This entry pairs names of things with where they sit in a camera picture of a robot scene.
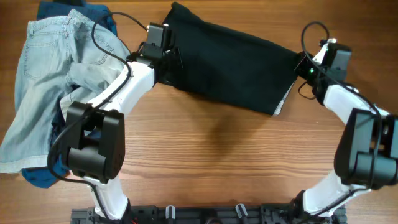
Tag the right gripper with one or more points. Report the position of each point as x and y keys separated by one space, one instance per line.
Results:
x=302 y=66

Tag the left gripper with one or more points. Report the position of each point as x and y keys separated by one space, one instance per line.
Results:
x=173 y=62

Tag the black shorts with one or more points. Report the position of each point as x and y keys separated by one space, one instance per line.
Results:
x=228 y=66

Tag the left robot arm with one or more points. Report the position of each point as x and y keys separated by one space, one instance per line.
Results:
x=93 y=146

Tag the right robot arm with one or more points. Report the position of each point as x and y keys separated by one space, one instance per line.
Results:
x=366 y=156

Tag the light blue denim shorts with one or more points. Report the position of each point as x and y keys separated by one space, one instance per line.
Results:
x=64 y=59

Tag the dark blue garment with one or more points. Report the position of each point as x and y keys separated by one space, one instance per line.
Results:
x=41 y=176

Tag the left grey rail clip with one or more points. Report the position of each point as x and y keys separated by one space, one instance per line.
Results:
x=170 y=212

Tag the grey rail clip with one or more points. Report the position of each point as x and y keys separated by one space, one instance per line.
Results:
x=242 y=213
x=170 y=212

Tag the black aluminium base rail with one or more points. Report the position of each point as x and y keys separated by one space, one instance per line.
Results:
x=267 y=213

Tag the right grey rail clip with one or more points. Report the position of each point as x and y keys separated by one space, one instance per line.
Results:
x=242 y=213

